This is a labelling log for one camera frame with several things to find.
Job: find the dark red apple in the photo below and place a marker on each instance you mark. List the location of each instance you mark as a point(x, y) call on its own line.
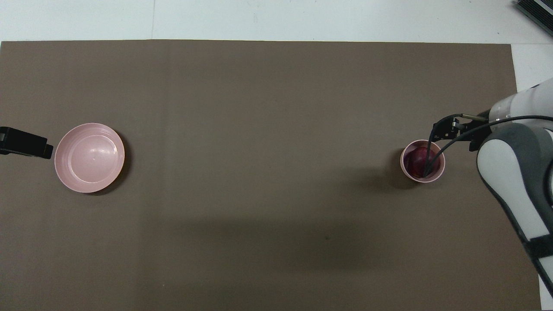
point(415, 162)

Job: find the dark grey ribbed device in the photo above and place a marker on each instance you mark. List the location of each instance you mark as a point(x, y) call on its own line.
point(538, 13)

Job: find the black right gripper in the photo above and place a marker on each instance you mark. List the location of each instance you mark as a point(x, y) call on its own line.
point(478, 134)

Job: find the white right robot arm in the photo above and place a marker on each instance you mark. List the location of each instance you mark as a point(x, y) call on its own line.
point(510, 168)

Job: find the brown table mat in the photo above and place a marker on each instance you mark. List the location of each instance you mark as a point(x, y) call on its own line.
point(259, 194)

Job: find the pink plate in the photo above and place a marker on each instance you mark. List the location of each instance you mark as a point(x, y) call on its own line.
point(89, 157)

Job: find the pink bowl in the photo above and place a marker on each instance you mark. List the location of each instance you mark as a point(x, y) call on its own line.
point(404, 166)

